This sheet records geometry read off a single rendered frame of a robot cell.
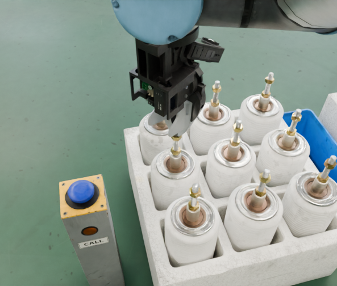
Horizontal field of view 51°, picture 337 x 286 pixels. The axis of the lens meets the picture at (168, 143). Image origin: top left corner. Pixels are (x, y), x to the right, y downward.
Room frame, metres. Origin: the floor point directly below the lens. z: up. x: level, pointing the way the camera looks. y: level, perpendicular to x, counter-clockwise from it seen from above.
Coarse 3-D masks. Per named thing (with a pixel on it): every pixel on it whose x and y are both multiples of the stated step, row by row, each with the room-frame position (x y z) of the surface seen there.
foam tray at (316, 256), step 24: (144, 168) 0.48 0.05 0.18; (312, 168) 0.48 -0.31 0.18; (144, 192) 0.42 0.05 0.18; (144, 216) 0.36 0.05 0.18; (336, 216) 0.36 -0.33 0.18; (144, 240) 0.38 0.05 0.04; (288, 240) 0.31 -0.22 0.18; (312, 240) 0.31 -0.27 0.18; (336, 240) 0.31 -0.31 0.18; (168, 264) 0.26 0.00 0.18; (192, 264) 0.26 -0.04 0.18; (216, 264) 0.27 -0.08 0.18; (240, 264) 0.26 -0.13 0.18; (264, 264) 0.27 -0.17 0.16; (288, 264) 0.29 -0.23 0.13; (312, 264) 0.30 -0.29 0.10; (336, 264) 0.32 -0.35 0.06
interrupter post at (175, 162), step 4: (172, 156) 0.43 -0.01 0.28; (176, 156) 0.43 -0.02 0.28; (180, 156) 0.43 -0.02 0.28; (172, 160) 0.43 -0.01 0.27; (176, 160) 0.42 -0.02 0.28; (180, 160) 0.43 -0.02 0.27; (172, 164) 0.43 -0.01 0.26; (176, 164) 0.42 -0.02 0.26; (180, 164) 0.43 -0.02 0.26; (176, 168) 0.42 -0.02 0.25
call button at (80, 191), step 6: (78, 180) 0.34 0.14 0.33; (84, 180) 0.34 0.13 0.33; (72, 186) 0.32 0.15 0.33; (78, 186) 0.32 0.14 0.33; (84, 186) 0.32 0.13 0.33; (90, 186) 0.32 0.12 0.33; (72, 192) 0.31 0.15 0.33; (78, 192) 0.31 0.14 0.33; (84, 192) 0.31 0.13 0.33; (90, 192) 0.31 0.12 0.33; (72, 198) 0.30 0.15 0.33; (78, 198) 0.30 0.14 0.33; (84, 198) 0.30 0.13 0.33; (90, 198) 0.31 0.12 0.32
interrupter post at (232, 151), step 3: (228, 144) 0.46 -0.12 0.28; (228, 147) 0.46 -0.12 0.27; (231, 147) 0.45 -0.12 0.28; (234, 147) 0.45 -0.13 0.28; (237, 147) 0.45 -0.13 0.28; (228, 150) 0.46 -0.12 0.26; (231, 150) 0.45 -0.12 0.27; (234, 150) 0.45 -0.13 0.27; (237, 150) 0.45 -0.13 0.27; (228, 153) 0.46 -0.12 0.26; (231, 153) 0.45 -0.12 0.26; (234, 153) 0.45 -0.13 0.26; (237, 153) 0.45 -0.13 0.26; (231, 156) 0.45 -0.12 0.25; (234, 156) 0.45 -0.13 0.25
